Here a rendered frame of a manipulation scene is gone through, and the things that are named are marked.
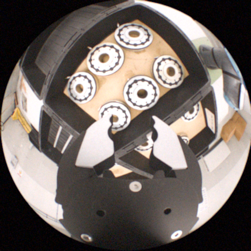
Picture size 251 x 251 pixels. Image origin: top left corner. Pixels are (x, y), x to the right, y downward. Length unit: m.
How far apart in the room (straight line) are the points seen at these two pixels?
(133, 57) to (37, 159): 3.42
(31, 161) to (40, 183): 0.76
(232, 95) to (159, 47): 0.33
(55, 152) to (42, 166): 2.74
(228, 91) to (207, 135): 0.25
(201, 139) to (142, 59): 0.44
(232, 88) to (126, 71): 0.41
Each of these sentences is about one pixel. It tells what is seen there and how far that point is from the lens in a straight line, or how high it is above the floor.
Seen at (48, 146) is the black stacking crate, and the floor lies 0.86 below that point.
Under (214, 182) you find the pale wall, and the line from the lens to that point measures 3.19.
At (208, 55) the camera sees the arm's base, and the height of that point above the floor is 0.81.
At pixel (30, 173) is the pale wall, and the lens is 3.38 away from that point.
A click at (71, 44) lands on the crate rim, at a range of 0.23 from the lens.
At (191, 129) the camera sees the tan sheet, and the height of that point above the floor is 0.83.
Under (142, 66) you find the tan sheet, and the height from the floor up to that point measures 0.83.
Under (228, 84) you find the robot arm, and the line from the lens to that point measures 0.43.
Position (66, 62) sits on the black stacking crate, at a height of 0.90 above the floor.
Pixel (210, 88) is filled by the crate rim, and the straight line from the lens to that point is 0.29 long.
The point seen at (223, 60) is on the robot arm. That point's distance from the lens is 0.44.
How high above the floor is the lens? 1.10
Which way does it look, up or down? 55 degrees down
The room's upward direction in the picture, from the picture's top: 179 degrees counter-clockwise
